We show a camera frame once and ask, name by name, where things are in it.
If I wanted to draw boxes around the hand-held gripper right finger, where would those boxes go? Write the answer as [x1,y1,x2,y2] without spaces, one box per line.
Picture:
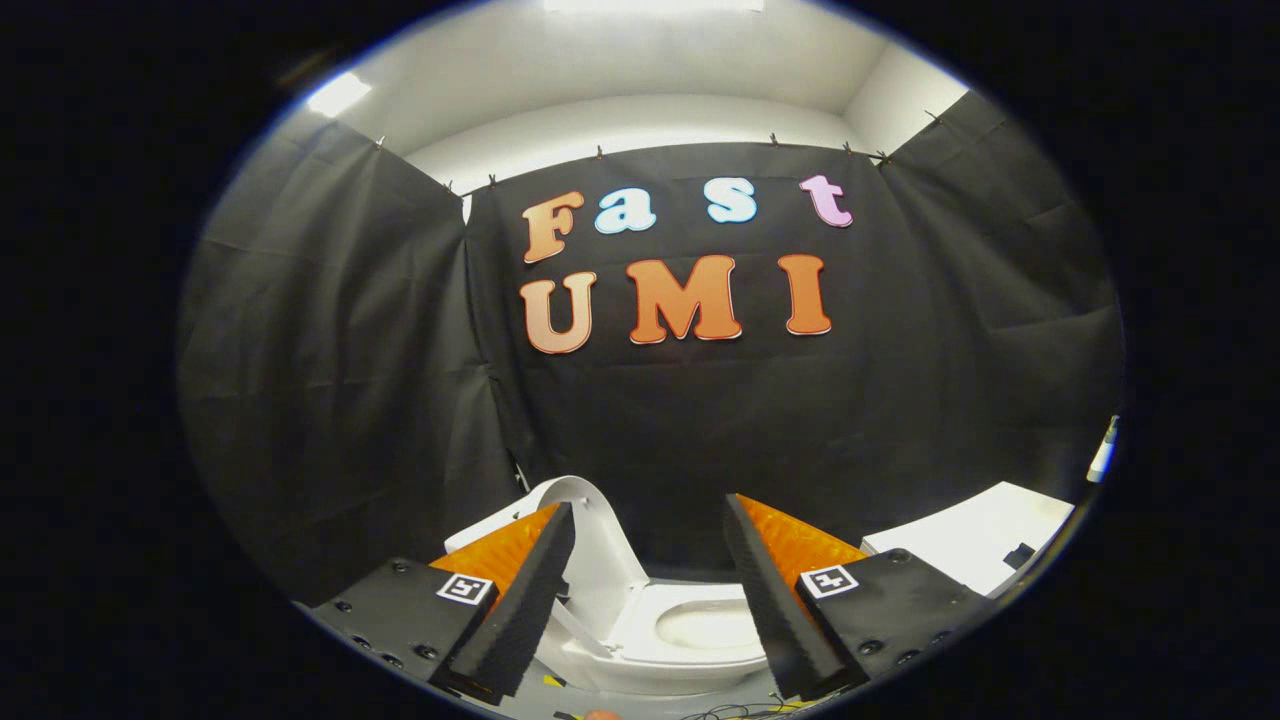
[722,492,999,702]

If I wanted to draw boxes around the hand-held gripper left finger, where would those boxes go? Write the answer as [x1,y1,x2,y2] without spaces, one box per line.
[295,500,578,706]

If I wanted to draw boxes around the white toilet bowl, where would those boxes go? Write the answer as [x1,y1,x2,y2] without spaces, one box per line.
[558,598,773,697]

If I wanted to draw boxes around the white toilet tank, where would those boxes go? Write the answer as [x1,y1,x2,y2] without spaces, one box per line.
[443,504,543,557]

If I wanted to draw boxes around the white drawer cabinet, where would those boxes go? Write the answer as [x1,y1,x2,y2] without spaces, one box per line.
[860,481,1077,599]

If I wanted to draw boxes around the black backdrop cloth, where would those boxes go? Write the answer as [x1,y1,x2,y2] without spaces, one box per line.
[178,90,1126,607]

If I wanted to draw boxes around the small ceiling light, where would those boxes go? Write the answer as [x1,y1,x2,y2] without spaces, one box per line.
[304,70,374,120]

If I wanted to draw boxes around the large ceiling light panel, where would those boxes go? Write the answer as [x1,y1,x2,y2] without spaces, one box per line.
[544,0,767,14]

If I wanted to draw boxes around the tangled floor cables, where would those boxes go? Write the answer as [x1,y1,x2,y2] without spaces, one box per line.
[688,698,806,720]

